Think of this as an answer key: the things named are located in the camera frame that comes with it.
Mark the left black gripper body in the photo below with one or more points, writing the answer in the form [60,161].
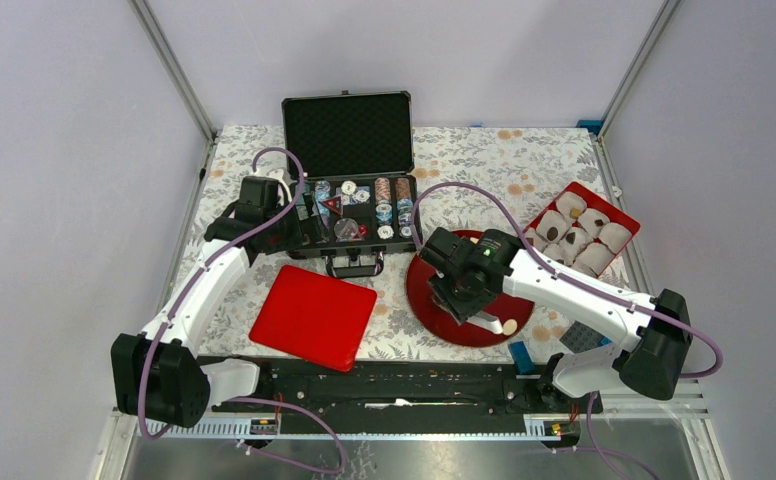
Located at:
[286,233]

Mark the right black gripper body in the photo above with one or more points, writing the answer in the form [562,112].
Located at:
[461,300]

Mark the red square box lid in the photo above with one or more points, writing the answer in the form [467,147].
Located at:
[316,318]

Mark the silver metal tongs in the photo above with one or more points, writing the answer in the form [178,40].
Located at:
[488,323]

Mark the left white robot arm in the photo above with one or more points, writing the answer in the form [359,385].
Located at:
[156,373]

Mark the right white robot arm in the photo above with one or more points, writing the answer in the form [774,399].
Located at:
[648,336]

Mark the white oval chocolate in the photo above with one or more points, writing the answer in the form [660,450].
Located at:
[509,327]

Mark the red chocolate box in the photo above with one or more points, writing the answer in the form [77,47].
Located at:
[588,244]

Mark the round red tray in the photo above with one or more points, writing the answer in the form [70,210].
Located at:
[437,321]

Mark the blue lego brick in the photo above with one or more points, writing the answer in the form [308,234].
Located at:
[522,360]

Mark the black poker chip case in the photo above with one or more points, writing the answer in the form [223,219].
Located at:
[356,151]

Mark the grey lego baseplate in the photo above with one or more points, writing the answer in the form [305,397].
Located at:
[579,338]

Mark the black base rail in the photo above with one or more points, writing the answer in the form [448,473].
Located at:
[417,398]

